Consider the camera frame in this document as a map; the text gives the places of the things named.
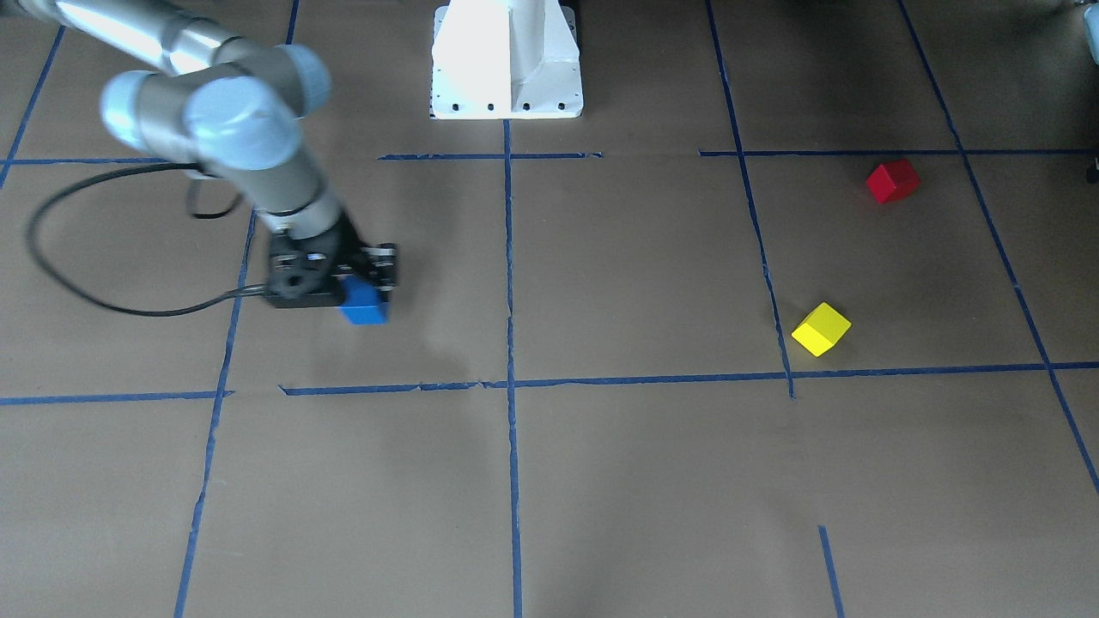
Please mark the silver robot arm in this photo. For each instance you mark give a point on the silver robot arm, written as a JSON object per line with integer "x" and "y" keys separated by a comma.
{"x": 221, "y": 106}

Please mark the red wooden block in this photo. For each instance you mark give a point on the red wooden block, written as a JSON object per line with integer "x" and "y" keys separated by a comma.
{"x": 893, "y": 181}

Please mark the yellow wooden block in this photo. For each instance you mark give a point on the yellow wooden block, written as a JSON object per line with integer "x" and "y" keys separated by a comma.
{"x": 821, "y": 329}

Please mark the blue wooden block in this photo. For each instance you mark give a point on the blue wooden block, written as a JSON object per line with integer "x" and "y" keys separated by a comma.
{"x": 363, "y": 304}

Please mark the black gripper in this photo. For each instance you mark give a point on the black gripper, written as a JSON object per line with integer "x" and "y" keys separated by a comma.
{"x": 350, "y": 238}

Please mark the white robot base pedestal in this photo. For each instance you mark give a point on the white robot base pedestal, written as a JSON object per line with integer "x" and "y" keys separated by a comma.
{"x": 497, "y": 60}

